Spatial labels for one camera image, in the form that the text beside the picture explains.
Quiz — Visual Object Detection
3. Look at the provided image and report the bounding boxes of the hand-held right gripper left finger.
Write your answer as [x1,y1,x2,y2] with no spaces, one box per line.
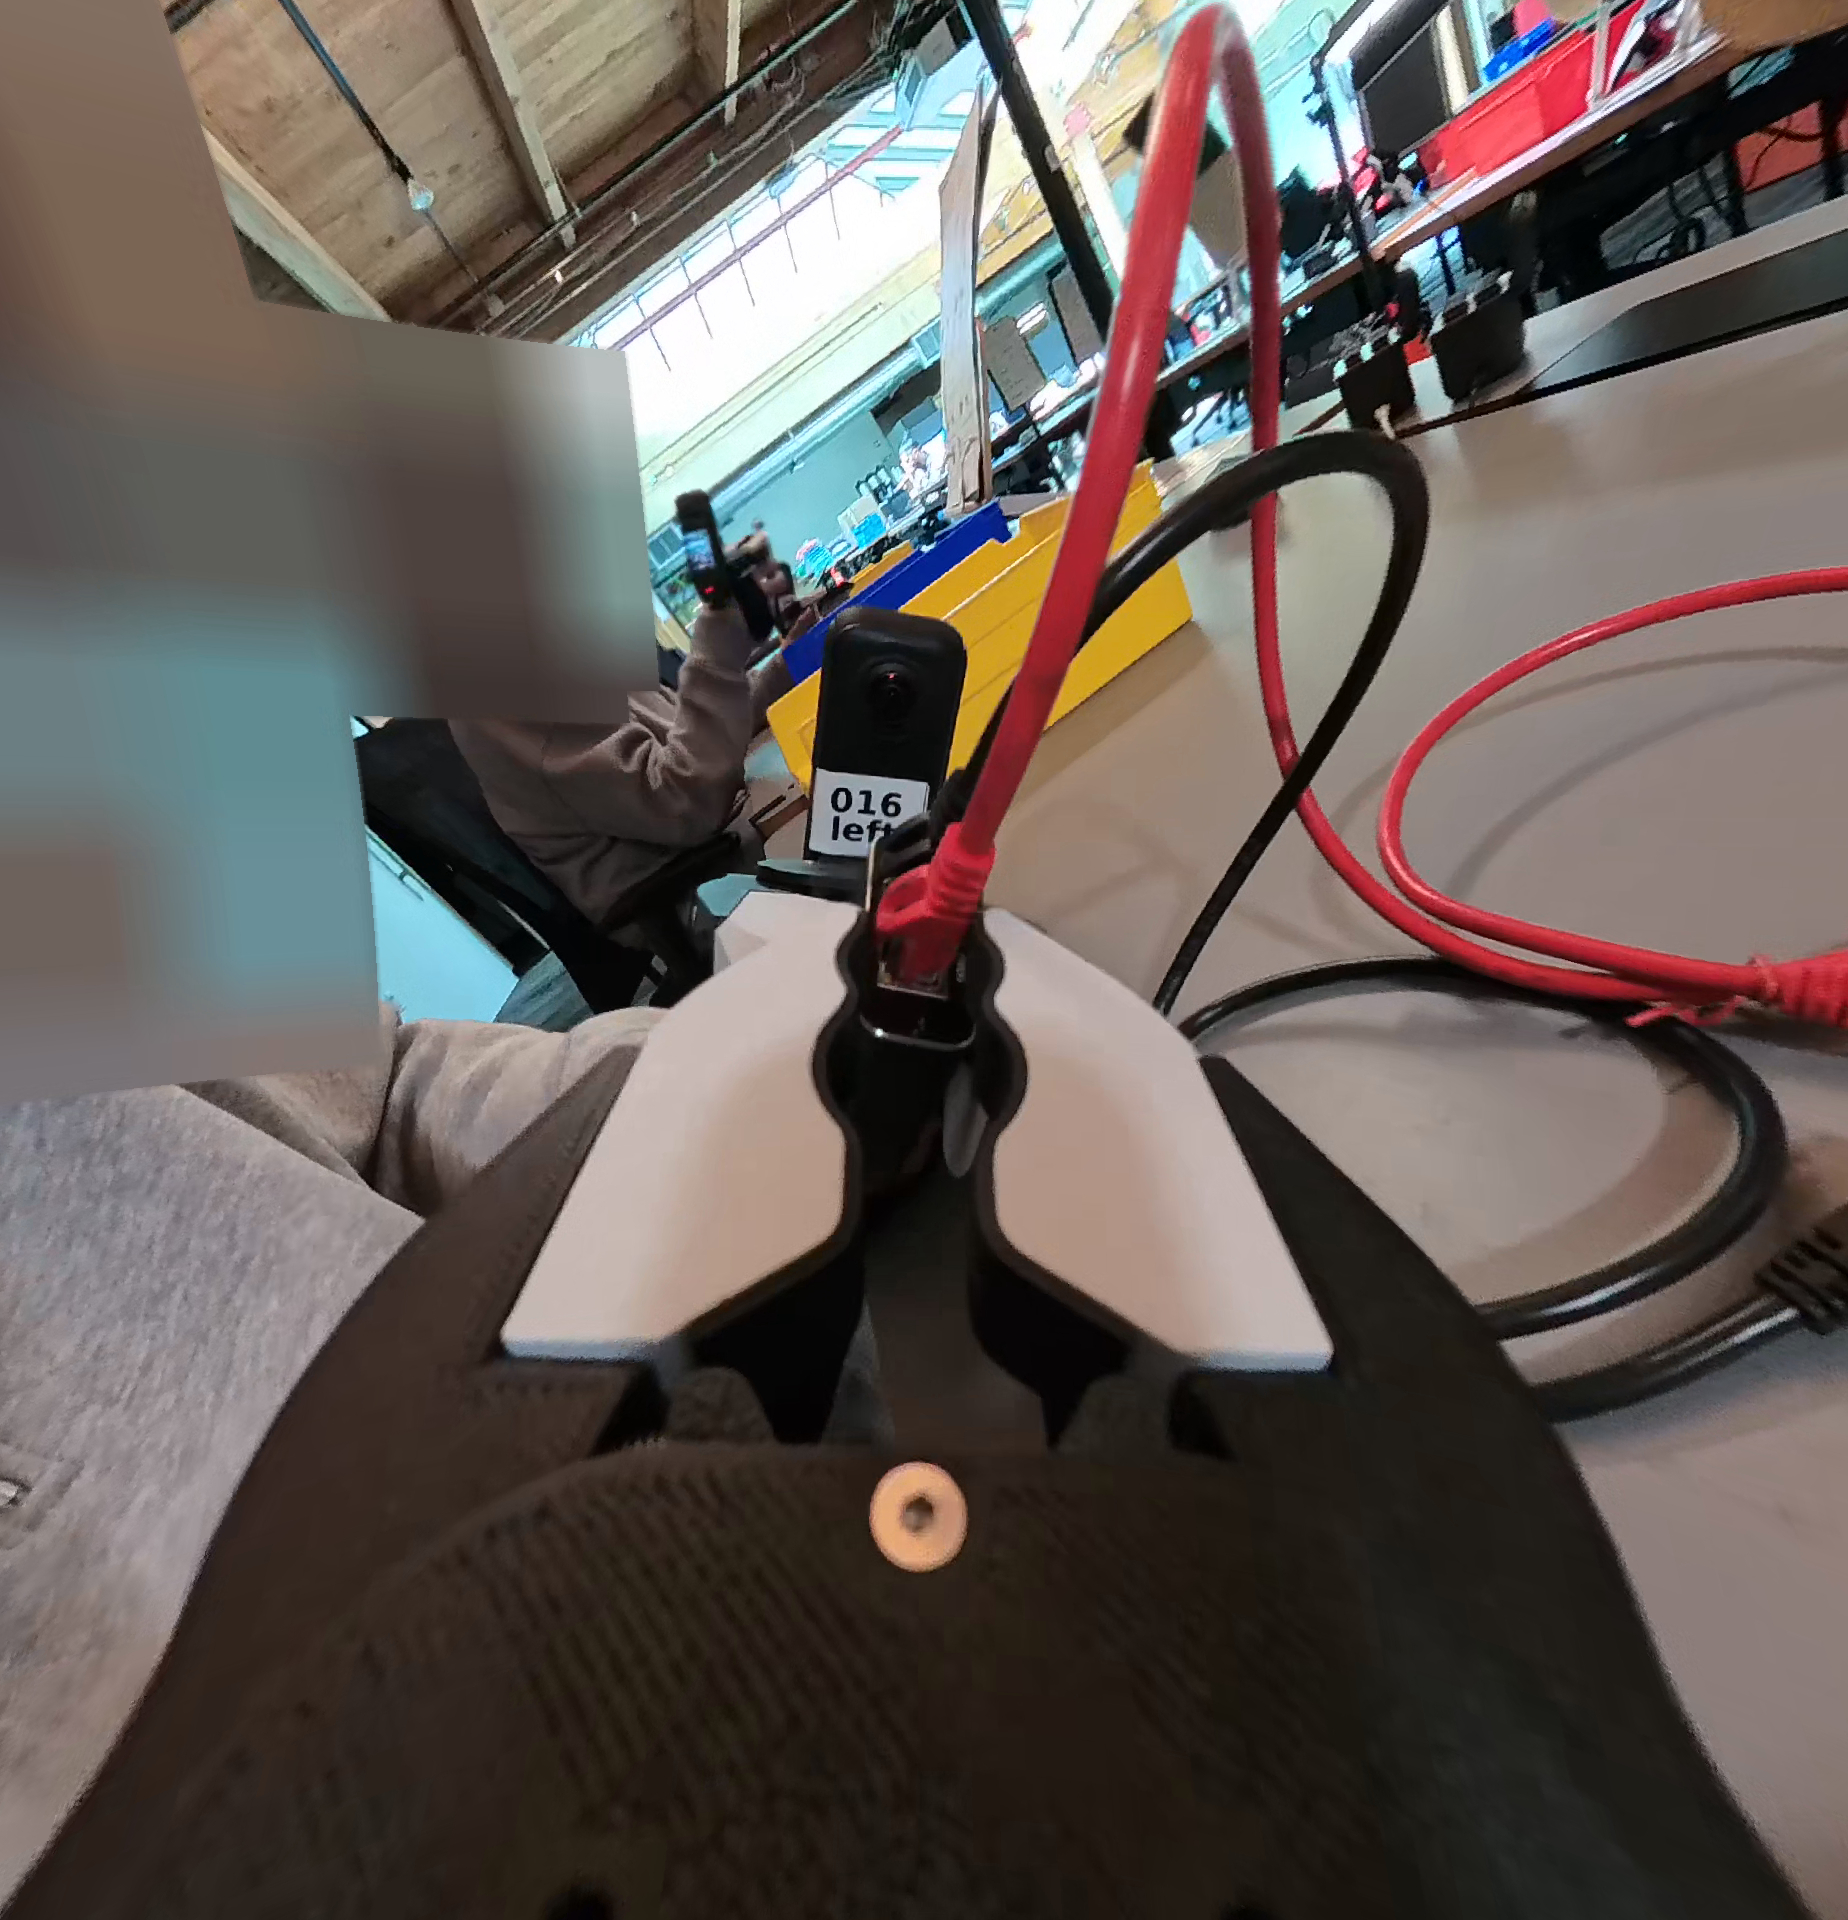
[500,904,866,1440]

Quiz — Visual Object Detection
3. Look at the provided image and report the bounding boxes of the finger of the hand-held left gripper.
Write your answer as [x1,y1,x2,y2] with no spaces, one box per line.
[716,891,851,976]

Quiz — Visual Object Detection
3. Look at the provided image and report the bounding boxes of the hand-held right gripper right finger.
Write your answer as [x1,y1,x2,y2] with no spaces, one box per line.
[983,911,1335,1448]

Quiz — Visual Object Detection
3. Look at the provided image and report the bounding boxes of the black ethernet adapter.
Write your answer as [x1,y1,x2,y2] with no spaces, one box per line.
[856,830,987,1187]

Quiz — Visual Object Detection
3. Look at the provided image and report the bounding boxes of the red cable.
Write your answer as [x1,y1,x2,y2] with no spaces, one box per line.
[879,0,1848,1039]

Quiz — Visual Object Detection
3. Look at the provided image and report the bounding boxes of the black ethernet cable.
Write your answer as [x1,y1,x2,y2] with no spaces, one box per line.
[923,431,1848,1420]

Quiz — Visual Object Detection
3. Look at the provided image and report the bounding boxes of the grey desk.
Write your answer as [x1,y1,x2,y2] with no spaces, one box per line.
[716,193,1848,1920]

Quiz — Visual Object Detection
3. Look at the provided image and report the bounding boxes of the black desk mat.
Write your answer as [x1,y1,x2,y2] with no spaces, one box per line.
[1524,223,1848,395]

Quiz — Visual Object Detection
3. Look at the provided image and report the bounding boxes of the blue plastic bin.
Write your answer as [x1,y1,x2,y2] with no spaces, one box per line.
[780,499,1011,634]

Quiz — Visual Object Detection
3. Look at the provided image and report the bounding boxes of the yellow plastic bin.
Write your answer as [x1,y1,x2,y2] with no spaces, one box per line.
[767,461,1197,785]

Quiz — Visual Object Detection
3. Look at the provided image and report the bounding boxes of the black office chair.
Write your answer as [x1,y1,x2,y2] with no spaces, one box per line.
[358,718,746,1014]

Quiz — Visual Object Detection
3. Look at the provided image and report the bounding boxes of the tall cardboard sheet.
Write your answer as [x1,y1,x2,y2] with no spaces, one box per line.
[940,82,1004,519]

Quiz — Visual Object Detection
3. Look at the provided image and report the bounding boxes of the black charging block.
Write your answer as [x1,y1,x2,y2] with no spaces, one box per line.
[1337,336,1418,431]
[1426,284,1528,401]

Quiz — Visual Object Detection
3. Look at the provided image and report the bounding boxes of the red plastic bin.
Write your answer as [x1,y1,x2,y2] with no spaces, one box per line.
[1426,28,1606,189]

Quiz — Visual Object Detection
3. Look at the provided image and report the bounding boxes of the black metal post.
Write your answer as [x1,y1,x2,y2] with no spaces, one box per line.
[1000,0,1153,376]

